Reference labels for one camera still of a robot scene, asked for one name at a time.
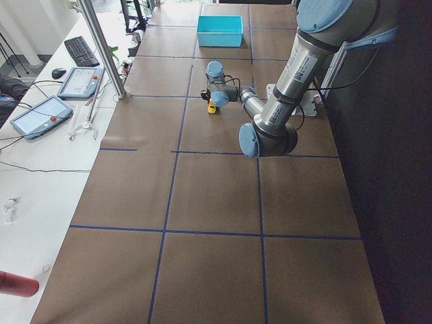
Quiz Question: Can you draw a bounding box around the yellow beetle toy car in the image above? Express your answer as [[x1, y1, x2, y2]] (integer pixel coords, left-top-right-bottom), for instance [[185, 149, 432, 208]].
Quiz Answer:
[[207, 99, 217, 114]]

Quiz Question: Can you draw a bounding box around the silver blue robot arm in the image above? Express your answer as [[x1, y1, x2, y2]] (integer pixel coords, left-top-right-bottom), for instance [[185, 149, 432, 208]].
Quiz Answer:
[[201, 1, 400, 158]]

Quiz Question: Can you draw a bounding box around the white column with base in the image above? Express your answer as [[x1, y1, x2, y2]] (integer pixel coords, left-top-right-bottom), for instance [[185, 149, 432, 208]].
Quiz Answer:
[[265, 82, 320, 117]]

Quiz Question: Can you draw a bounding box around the light blue plastic bin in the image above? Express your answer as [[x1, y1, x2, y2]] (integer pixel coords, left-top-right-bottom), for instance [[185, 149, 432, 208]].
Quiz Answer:
[[196, 16, 244, 47]]

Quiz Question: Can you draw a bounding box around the long reacher grabber tool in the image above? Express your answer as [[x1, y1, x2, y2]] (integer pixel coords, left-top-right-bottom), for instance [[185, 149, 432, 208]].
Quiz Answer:
[[69, 77, 102, 141]]

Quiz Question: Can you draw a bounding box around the far blue teach pendant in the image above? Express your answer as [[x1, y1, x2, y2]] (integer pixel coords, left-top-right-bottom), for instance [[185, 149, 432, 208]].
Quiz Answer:
[[57, 67, 103, 100]]

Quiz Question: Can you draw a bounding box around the blue teach pendant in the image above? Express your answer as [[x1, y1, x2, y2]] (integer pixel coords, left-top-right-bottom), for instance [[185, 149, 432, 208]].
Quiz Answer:
[[10, 95, 73, 140], [57, 67, 103, 100]]

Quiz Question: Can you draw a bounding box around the black keyboard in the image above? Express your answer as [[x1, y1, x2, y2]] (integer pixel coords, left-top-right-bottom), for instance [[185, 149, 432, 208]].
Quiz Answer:
[[63, 36, 100, 67]]

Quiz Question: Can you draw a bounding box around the near blue teach pendant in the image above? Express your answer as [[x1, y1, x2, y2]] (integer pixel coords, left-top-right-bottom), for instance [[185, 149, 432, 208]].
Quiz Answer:
[[10, 95, 73, 140]]

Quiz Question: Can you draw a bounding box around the black computer mouse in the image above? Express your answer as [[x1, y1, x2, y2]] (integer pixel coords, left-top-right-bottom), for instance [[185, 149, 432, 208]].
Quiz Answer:
[[51, 68, 67, 80]]

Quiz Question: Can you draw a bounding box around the crumpled white paper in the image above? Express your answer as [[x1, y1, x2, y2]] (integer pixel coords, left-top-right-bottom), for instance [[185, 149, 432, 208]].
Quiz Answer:
[[2, 196, 21, 223]]

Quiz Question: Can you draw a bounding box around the red cylinder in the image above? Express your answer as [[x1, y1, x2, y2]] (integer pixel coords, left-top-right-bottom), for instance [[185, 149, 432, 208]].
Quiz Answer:
[[1, 271, 40, 298]]

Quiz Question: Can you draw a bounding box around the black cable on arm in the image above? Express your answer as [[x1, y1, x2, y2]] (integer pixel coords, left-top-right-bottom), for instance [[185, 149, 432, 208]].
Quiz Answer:
[[215, 74, 242, 92]]

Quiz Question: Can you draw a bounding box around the silver aluminium frame post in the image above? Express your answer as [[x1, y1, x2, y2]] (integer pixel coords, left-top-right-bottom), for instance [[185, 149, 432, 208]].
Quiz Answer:
[[76, 0, 126, 99]]

